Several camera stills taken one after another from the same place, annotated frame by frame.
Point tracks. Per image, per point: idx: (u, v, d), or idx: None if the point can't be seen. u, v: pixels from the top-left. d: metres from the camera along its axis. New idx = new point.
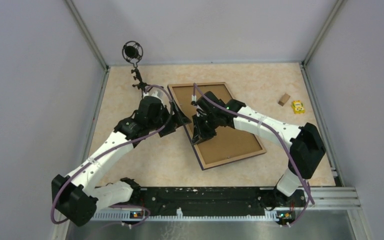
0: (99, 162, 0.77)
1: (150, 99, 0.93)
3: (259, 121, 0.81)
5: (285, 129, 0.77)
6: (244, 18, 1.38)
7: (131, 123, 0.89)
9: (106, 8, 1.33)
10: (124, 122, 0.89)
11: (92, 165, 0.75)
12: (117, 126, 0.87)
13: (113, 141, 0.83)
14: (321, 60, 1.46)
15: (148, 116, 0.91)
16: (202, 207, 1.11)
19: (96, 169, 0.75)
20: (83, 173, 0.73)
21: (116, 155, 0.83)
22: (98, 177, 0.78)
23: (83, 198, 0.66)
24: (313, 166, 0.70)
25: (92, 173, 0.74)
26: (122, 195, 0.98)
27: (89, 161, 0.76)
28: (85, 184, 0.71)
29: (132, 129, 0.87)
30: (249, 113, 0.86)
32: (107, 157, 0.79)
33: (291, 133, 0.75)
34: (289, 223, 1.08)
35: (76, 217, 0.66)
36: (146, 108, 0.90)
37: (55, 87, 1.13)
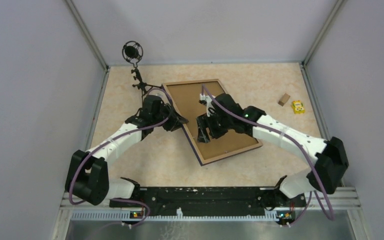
0: (116, 142, 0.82)
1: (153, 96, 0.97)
3: (281, 132, 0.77)
5: (309, 142, 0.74)
6: (244, 18, 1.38)
7: (139, 118, 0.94)
9: (106, 7, 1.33)
10: (133, 117, 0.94)
11: (110, 144, 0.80)
12: (127, 118, 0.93)
13: (126, 128, 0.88)
14: (321, 60, 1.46)
15: (152, 112, 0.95)
16: (202, 207, 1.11)
19: (114, 147, 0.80)
20: (103, 149, 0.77)
21: (130, 139, 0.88)
22: (114, 156, 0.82)
23: (104, 169, 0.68)
24: (336, 181, 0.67)
25: (111, 150, 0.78)
26: (125, 190, 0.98)
27: (108, 140, 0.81)
28: (105, 156, 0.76)
29: (141, 122, 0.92)
30: (270, 122, 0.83)
32: (124, 139, 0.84)
33: (317, 147, 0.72)
34: (289, 223, 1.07)
35: (93, 193, 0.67)
36: (150, 105, 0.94)
37: (55, 87, 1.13)
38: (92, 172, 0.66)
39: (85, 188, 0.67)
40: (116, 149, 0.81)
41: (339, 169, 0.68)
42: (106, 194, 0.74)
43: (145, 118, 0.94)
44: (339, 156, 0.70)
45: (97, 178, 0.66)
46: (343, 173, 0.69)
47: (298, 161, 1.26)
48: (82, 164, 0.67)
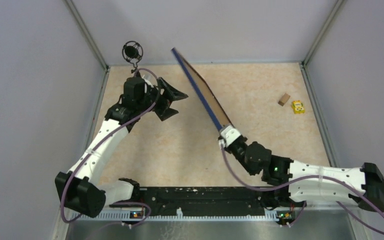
0: (98, 152, 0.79)
1: (133, 79, 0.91)
3: (321, 176, 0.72)
5: (349, 177, 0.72)
6: (244, 18, 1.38)
7: (120, 108, 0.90)
9: (106, 7, 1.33)
10: (114, 109, 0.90)
11: (92, 155, 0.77)
12: (107, 114, 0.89)
13: (108, 128, 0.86)
14: (321, 60, 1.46)
15: (135, 99, 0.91)
16: (202, 207, 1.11)
19: (96, 159, 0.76)
20: (85, 165, 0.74)
21: (114, 140, 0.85)
22: (100, 168, 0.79)
23: (91, 187, 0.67)
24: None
25: (94, 163, 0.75)
26: (124, 192, 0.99)
27: (88, 152, 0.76)
28: (89, 174, 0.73)
29: (122, 114, 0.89)
30: (303, 168, 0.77)
32: (106, 144, 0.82)
33: (358, 179, 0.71)
34: (289, 223, 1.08)
35: (88, 209, 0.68)
36: (132, 90, 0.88)
37: (55, 87, 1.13)
38: (79, 193, 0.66)
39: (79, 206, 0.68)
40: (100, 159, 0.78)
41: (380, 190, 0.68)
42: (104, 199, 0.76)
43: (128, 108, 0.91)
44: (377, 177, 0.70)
45: (89, 196, 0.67)
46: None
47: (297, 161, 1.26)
48: (67, 187, 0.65)
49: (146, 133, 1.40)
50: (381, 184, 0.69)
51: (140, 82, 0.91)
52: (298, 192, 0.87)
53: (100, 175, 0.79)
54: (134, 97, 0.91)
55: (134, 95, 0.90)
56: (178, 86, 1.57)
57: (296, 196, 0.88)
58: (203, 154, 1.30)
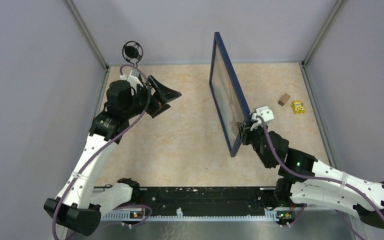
0: (85, 174, 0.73)
1: (116, 85, 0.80)
3: (344, 183, 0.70)
5: (370, 190, 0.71)
6: (244, 18, 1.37)
7: (105, 119, 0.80)
9: (106, 7, 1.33)
10: (98, 121, 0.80)
11: (79, 179, 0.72)
12: (91, 128, 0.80)
13: (94, 146, 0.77)
14: (321, 60, 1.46)
15: (121, 106, 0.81)
16: (202, 207, 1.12)
19: (84, 182, 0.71)
20: (73, 190, 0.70)
21: (102, 157, 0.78)
22: (91, 187, 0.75)
23: (80, 215, 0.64)
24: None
25: (81, 188, 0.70)
26: (123, 197, 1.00)
27: (74, 176, 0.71)
28: (78, 200, 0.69)
29: (108, 127, 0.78)
30: (327, 171, 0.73)
32: (92, 165, 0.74)
33: (379, 195, 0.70)
34: (289, 223, 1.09)
35: (83, 231, 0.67)
36: (116, 99, 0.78)
37: (55, 87, 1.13)
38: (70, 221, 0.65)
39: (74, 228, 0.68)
40: (89, 181, 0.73)
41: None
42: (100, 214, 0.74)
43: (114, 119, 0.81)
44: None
45: (77, 224, 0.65)
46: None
47: None
48: (55, 216, 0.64)
49: (146, 133, 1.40)
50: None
51: (124, 89, 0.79)
52: (300, 194, 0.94)
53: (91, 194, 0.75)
54: (120, 105, 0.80)
55: (118, 104, 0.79)
56: (178, 86, 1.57)
57: (296, 197, 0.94)
58: (203, 154, 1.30)
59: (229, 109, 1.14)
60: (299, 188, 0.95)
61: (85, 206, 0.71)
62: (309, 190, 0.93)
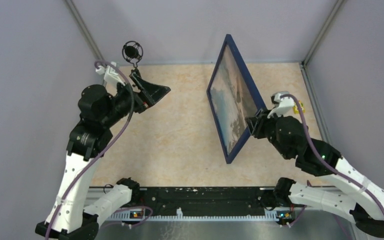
0: (69, 198, 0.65)
1: (89, 93, 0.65)
3: (365, 188, 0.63)
5: None
6: (244, 18, 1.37)
7: (82, 134, 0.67)
9: (106, 7, 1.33)
10: (74, 137, 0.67)
11: (64, 205, 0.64)
12: (69, 146, 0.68)
13: (74, 167, 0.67)
14: (321, 60, 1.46)
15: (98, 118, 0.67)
16: (202, 207, 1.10)
19: (70, 207, 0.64)
20: (60, 215, 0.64)
21: (87, 176, 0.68)
22: (81, 206, 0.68)
23: None
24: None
25: (69, 213, 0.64)
26: (122, 199, 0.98)
27: (58, 202, 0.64)
28: (67, 225, 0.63)
29: (86, 145, 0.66)
30: (350, 171, 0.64)
32: (77, 187, 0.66)
33: None
34: (289, 223, 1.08)
35: None
36: (89, 110, 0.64)
37: (55, 87, 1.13)
38: None
39: None
40: (76, 204, 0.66)
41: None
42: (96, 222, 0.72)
43: (92, 133, 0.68)
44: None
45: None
46: None
47: None
48: None
49: (146, 133, 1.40)
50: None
51: (98, 98, 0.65)
52: (299, 194, 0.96)
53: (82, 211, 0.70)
54: (95, 116, 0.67)
55: (94, 116, 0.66)
56: (178, 86, 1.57)
57: (295, 197, 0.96)
58: (203, 154, 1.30)
59: (233, 110, 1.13)
60: (298, 188, 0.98)
61: (77, 228, 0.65)
62: (307, 192, 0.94)
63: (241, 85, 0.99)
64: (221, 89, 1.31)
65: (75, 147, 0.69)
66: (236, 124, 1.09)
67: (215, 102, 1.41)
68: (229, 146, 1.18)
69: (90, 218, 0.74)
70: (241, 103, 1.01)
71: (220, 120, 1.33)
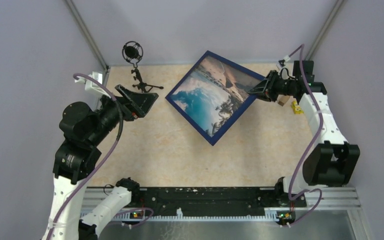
0: (61, 221, 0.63)
1: (70, 116, 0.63)
3: (319, 109, 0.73)
5: (332, 132, 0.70)
6: (244, 17, 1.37)
7: (67, 156, 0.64)
9: (106, 7, 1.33)
10: (59, 159, 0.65)
11: (57, 227, 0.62)
12: (55, 169, 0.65)
13: (62, 190, 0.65)
14: (321, 60, 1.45)
15: (82, 137, 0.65)
16: (202, 207, 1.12)
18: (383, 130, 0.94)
19: (63, 229, 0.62)
20: (54, 237, 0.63)
21: (77, 196, 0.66)
22: (75, 224, 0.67)
23: None
24: (326, 172, 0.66)
25: (62, 234, 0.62)
26: (121, 202, 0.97)
27: (50, 226, 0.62)
28: None
29: (72, 167, 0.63)
30: (320, 100, 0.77)
32: (68, 208, 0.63)
33: (335, 138, 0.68)
34: (289, 223, 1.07)
35: None
36: (72, 133, 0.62)
37: (54, 87, 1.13)
38: None
39: None
40: (69, 225, 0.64)
41: (328, 155, 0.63)
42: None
43: (78, 153, 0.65)
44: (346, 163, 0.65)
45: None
46: (332, 177, 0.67)
47: (298, 161, 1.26)
48: None
49: (146, 133, 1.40)
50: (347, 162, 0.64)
51: (81, 118, 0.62)
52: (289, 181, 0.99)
53: (77, 228, 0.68)
54: (79, 137, 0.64)
55: (78, 137, 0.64)
56: None
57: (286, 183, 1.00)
58: (203, 155, 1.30)
59: (222, 96, 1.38)
60: None
61: None
62: None
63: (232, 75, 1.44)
64: (195, 88, 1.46)
65: (61, 169, 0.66)
66: (227, 105, 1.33)
67: (182, 101, 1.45)
68: (215, 126, 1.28)
69: (89, 229, 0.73)
70: (233, 87, 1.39)
71: (192, 113, 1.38)
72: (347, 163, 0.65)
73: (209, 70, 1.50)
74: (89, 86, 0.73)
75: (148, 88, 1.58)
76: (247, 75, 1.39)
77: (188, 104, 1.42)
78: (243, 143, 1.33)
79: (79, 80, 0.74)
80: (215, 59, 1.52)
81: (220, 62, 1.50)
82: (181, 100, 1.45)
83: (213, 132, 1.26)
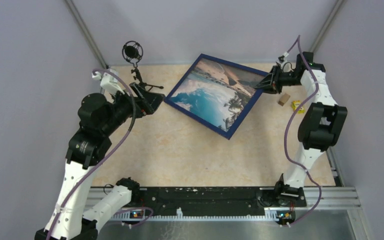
0: (68, 207, 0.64)
1: (87, 103, 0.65)
3: (316, 79, 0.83)
5: (326, 98, 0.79)
6: (244, 17, 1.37)
7: (82, 142, 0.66)
9: (105, 7, 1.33)
10: (73, 145, 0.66)
11: (64, 212, 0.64)
12: (68, 154, 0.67)
13: (73, 175, 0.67)
14: (320, 60, 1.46)
15: (97, 126, 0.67)
16: (202, 207, 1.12)
18: (383, 130, 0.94)
19: (70, 215, 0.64)
20: (59, 223, 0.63)
21: (86, 183, 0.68)
22: (80, 214, 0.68)
23: None
24: (314, 131, 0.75)
25: (68, 220, 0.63)
26: (121, 201, 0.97)
27: (57, 210, 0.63)
28: (65, 233, 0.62)
29: (86, 153, 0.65)
30: (318, 75, 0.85)
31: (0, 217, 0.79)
32: (76, 195, 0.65)
33: (327, 101, 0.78)
34: (289, 223, 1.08)
35: None
36: (89, 120, 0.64)
37: (54, 86, 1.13)
38: None
39: None
40: (75, 212, 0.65)
41: (318, 114, 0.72)
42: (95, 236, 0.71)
43: (91, 141, 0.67)
44: (334, 124, 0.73)
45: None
46: (320, 137, 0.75)
47: None
48: None
49: (146, 133, 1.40)
50: (335, 121, 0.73)
51: (99, 105, 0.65)
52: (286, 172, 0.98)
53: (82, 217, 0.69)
54: (95, 125, 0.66)
55: (94, 124, 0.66)
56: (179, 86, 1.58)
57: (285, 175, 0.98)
58: (203, 155, 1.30)
59: (227, 93, 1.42)
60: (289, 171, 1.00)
61: (76, 236, 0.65)
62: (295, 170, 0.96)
63: (233, 73, 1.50)
64: (196, 88, 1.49)
65: (73, 155, 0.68)
66: (235, 101, 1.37)
67: (184, 102, 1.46)
68: (228, 122, 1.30)
69: (90, 224, 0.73)
70: (238, 84, 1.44)
71: (199, 111, 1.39)
72: (335, 122, 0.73)
73: (208, 71, 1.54)
74: (105, 82, 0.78)
75: (148, 88, 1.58)
76: (248, 72, 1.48)
77: (192, 103, 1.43)
78: (243, 143, 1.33)
79: (96, 76, 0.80)
80: (211, 61, 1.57)
81: (217, 64, 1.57)
82: (183, 101, 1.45)
83: (227, 126, 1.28)
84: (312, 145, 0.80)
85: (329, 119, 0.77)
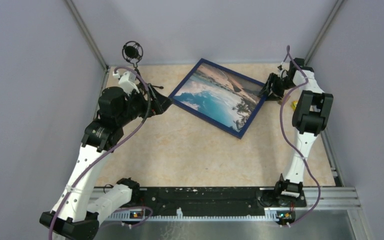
0: (78, 188, 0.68)
1: (108, 93, 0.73)
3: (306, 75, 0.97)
5: (314, 89, 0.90)
6: (244, 17, 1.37)
7: (97, 128, 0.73)
9: (105, 7, 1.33)
10: (91, 130, 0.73)
11: (73, 193, 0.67)
12: (84, 138, 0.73)
13: (86, 158, 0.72)
14: (320, 60, 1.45)
15: (114, 115, 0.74)
16: (202, 207, 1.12)
18: None
19: (79, 196, 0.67)
20: (67, 204, 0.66)
21: (96, 169, 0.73)
22: (87, 199, 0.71)
23: (77, 227, 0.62)
24: (304, 115, 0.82)
25: (76, 201, 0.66)
26: (122, 198, 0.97)
27: (67, 190, 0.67)
28: (72, 214, 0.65)
29: (101, 137, 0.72)
30: (308, 73, 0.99)
31: (0, 217, 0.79)
32: (87, 178, 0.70)
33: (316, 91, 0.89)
34: (289, 223, 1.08)
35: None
36: (108, 107, 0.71)
37: (55, 86, 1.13)
38: (66, 233, 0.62)
39: (64, 233, 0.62)
40: (84, 195, 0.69)
41: (308, 99, 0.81)
42: (97, 227, 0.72)
43: (106, 129, 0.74)
44: (323, 108, 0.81)
45: (76, 236, 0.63)
46: (311, 120, 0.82)
47: None
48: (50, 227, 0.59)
49: (146, 133, 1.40)
50: (324, 105, 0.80)
51: (117, 96, 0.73)
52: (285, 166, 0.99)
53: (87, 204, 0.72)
54: (113, 113, 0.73)
55: (111, 112, 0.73)
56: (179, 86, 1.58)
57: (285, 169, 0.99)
58: (203, 155, 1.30)
59: (233, 98, 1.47)
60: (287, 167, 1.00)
61: (81, 220, 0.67)
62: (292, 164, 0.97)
63: (237, 82, 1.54)
64: (202, 90, 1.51)
65: (89, 140, 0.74)
66: (243, 105, 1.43)
67: (190, 102, 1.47)
68: (238, 123, 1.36)
69: (92, 215, 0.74)
70: (243, 92, 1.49)
71: (209, 113, 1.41)
72: (324, 106, 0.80)
73: (211, 76, 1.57)
74: (125, 79, 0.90)
75: None
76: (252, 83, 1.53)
77: (199, 104, 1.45)
78: (243, 143, 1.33)
79: (116, 74, 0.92)
80: (213, 67, 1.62)
81: (220, 70, 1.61)
82: (190, 101, 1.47)
83: (239, 127, 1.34)
84: (305, 131, 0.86)
85: (318, 106, 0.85)
